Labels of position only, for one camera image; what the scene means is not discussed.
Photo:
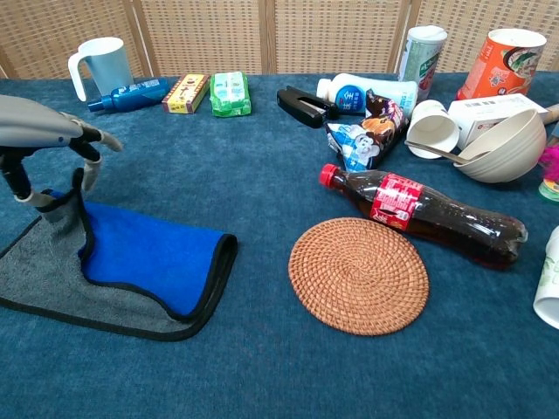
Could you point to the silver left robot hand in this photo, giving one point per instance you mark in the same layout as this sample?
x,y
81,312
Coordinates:
x,y
30,122

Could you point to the grey and blue cloth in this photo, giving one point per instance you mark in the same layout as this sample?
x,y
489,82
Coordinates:
x,y
153,257

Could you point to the blue spray bottle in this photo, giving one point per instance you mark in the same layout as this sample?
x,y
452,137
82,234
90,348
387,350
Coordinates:
x,y
135,94

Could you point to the red yellow carton box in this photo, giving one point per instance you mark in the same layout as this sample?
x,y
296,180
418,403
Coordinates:
x,y
185,94

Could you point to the wicker folding screen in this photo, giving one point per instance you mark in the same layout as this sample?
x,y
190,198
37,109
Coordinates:
x,y
209,35

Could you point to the green wet wipes pack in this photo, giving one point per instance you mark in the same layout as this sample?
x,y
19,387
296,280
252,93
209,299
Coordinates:
x,y
230,94

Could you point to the black stapler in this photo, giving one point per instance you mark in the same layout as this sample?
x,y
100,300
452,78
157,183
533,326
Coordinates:
x,y
301,107

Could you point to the white bottle blue label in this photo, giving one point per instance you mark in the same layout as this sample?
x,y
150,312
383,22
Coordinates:
x,y
349,94

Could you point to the brown blue snack bag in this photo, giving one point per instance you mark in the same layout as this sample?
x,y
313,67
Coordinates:
x,y
362,139

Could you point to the blue carpet table cover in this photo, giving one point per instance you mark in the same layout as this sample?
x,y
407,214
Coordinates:
x,y
262,371

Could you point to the round rattan coaster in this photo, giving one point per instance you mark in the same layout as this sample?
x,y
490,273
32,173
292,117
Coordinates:
x,y
358,277

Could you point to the white green lidded canister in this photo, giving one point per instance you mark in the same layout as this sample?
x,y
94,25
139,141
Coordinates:
x,y
421,61

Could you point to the small white paper cup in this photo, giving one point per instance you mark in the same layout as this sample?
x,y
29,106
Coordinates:
x,y
430,131

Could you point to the beige spoon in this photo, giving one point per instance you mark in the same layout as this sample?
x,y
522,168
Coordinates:
x,y
432,150

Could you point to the cola bottle red label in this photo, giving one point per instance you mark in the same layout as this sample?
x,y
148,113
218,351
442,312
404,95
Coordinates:
x,y
436,209

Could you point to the white carton box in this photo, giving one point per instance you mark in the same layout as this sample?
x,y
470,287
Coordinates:
x,y
485,111

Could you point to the orange instant noodle cup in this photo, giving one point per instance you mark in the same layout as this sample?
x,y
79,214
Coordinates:
x,y
498,65

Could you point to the beige bowl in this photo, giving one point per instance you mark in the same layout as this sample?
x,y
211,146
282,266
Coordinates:
x,y
511,161

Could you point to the pink feather shuttlecock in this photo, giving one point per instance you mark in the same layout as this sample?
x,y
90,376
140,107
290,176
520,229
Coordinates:
x,y
552,163

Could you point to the large white paper cup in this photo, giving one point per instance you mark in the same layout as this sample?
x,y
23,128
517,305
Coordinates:
x,y
550,283

